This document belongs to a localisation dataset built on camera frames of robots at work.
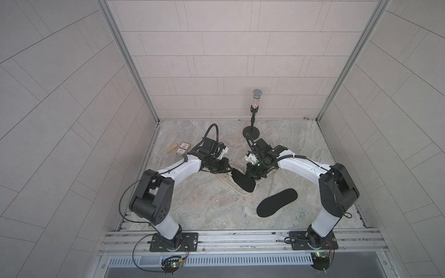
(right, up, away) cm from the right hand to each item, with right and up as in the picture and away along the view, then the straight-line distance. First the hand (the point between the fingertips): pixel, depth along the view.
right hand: (244, 178), depth 82 cm
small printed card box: (-34, +13, +17) cm, 40 cm away
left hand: (-5, +4, +3) cm, 7 cm away
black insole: (0, -1, -4) cm, 4 cm away
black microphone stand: (+7, +22, +27) cm, 36 cm away
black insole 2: (+13, -12, -1) cm, 18 cm away
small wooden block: (-41, +13, +19) cm, 47 cm away
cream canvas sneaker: (-1, +4, +14) cm, 14 cm away
